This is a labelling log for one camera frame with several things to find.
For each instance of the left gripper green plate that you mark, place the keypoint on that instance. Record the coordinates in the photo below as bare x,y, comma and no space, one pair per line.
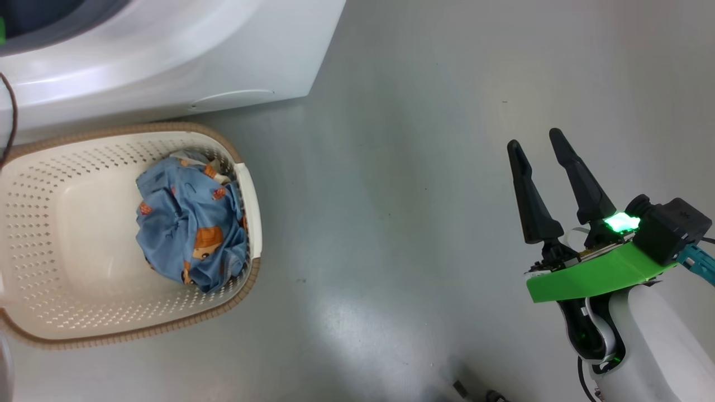
2,30

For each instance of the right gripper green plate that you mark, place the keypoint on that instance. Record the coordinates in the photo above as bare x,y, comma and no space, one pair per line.
592,273

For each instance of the blue cartoon print garment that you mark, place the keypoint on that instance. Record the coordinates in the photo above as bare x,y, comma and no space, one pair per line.
184,234

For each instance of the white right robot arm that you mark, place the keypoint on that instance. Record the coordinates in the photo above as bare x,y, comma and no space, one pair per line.
659,346

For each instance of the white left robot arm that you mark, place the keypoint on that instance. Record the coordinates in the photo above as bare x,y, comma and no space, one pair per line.
4,368

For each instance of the grey rubber door gasket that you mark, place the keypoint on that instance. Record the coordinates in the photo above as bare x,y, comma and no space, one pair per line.
106,17

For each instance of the white front-load washing machine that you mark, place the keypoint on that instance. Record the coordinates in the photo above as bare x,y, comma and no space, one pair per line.
167,56

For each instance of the cream perforated laundry basket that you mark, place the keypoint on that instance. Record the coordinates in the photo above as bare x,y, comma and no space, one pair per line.
84,234

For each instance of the white round filter cover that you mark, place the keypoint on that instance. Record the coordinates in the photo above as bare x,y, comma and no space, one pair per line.
232,99

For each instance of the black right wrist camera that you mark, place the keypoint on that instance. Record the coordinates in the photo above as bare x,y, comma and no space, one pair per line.
670,229

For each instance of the teal right camera connector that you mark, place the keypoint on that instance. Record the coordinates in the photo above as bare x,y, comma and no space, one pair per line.
698,259

